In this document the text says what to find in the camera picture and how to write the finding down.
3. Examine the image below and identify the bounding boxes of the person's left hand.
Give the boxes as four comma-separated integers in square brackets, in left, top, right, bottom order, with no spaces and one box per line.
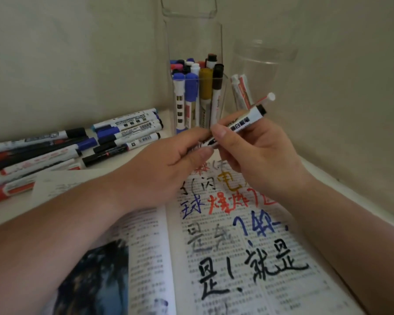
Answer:
[112,127,215,214]

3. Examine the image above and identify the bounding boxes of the person's right hand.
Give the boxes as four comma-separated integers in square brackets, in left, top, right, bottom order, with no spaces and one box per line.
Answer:
[210,110,314,201]

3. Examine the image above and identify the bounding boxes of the white marker with black cap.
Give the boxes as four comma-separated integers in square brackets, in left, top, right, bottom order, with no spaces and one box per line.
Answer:
[186,105,267,155]

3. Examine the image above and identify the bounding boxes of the person's right forearm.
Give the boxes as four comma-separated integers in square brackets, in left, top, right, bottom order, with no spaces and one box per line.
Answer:
[276,174,394,315]

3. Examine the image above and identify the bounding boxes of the person's left forearm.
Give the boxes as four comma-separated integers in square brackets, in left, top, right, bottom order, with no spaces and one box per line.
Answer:
[0,170,133,315]

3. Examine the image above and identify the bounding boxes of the white marker with red print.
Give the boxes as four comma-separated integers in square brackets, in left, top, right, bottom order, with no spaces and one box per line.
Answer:
[230,75,247,112]
[238,74,254,109]

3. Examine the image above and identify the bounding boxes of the bunch of upright coloured markers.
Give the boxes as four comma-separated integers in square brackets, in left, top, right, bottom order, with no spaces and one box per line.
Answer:
[170,54,225,135]

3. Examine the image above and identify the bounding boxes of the thin pen with white cap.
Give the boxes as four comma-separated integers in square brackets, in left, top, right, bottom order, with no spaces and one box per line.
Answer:
[250,92,276,109]

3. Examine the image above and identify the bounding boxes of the pile of assorted whiteboard markers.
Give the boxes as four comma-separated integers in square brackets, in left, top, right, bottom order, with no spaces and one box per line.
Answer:
[0,108,165,206]

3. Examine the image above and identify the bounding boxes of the clear glass cup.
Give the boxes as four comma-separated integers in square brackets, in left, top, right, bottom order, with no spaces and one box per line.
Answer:
[229,39,299,116]

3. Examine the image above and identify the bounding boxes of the open printed book with scribbles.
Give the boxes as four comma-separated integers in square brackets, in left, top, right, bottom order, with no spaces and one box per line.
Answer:
[43,157,358,315]

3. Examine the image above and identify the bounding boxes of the clear acrylic pen holder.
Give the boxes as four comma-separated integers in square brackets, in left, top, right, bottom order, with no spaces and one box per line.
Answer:
[160,0,232,137]

